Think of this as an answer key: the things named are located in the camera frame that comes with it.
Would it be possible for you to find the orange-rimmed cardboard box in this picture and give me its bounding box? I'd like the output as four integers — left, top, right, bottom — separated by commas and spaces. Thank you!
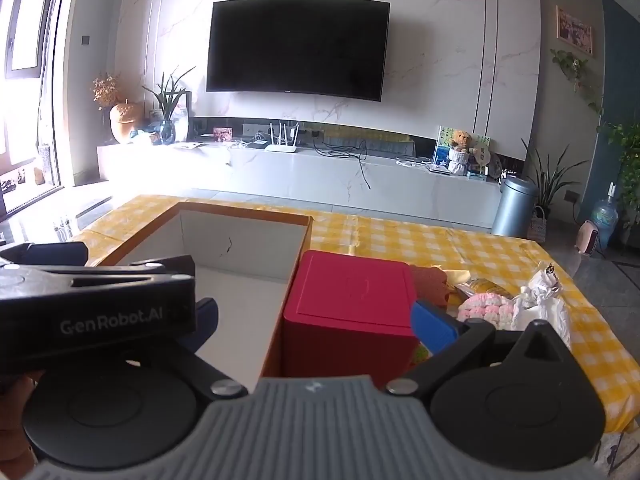
87, 200, 314, 396

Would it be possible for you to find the long-leaf potted plant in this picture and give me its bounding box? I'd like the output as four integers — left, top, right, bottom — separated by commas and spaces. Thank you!
520, 137, 589, 244

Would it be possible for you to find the bushy green plant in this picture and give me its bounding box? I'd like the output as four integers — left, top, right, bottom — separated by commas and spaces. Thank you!
597, 120, 640, 226

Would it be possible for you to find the red square box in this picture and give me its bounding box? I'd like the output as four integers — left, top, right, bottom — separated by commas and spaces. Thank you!
282, 249, 421, 381

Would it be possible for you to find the white marble TV cabinet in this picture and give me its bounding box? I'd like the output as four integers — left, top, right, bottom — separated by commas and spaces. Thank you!
97, 115, 526, 229

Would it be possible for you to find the person's left hand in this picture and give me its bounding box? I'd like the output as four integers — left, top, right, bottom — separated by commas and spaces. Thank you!
0, 370, 47, 466

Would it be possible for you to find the black cable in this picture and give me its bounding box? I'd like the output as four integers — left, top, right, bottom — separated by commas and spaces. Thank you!
312, 139, 372, 191

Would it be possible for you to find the brown teddy bear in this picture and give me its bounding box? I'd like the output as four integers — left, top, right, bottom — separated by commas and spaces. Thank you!
448, 130, 475, 176

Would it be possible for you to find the tan round jar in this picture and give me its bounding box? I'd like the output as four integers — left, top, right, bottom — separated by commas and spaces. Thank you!
109, 101, 144, 145

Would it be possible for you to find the brown scouring sponge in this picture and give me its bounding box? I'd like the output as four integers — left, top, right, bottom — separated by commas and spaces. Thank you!
410, 264, 449, 307

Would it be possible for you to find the dark picture frame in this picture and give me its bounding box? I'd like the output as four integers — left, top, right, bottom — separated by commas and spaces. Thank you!
170, 91, 194, 122

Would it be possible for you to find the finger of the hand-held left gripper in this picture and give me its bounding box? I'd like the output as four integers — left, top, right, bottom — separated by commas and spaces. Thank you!
0, 242, 89, 266

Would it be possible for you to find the dark-framed window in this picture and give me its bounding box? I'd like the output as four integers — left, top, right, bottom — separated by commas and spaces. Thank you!
0, 0, 82, 211

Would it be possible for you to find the grey metal trash bin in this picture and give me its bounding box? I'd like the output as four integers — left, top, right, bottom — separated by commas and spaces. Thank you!
492, 176, 540, 239

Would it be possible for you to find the blue water bottle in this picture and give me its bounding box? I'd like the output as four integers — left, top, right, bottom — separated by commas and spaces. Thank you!
590, 182, 620, 251

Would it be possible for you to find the framed wall picture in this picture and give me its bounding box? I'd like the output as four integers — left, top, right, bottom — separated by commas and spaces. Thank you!
556, 5, 595, 56

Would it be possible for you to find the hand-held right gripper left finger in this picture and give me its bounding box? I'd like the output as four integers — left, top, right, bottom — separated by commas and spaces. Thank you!
170, 297, 248, 402

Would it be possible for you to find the pink small heater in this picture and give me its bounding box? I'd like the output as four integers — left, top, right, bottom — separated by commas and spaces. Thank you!
575, 220, 601, 256

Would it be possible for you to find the black wall television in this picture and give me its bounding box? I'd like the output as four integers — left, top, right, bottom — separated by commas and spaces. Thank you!
206, 0, 391, 102

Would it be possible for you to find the white router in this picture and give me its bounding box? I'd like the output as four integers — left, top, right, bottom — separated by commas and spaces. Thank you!
264, 121, 301, 154

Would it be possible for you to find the colourful picture board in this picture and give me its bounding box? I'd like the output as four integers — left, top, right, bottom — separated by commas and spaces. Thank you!
432, 126, 493, 172

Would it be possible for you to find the small white fan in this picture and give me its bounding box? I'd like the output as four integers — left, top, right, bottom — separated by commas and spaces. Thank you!
470, 142, 494, 179

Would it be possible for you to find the green plant in blue vase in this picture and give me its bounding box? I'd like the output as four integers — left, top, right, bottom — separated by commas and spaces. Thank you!
142, 66, 197, 146

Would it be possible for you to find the hanging vine plant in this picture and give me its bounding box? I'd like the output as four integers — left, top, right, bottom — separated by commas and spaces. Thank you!
550, 49, 604, 116

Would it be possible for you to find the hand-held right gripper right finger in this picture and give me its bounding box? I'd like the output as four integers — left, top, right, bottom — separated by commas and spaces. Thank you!
385, 300, 573, 398

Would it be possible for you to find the yellow checkered tablecloth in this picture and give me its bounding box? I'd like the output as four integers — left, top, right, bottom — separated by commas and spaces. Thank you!
70, 192, 640, 433

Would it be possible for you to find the clear plastic bag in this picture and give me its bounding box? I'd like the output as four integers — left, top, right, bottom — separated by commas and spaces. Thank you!
510, 260, 573, 351

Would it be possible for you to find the dried flower bunch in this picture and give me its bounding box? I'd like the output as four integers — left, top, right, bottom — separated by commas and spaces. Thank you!
91, 74, 121, 111

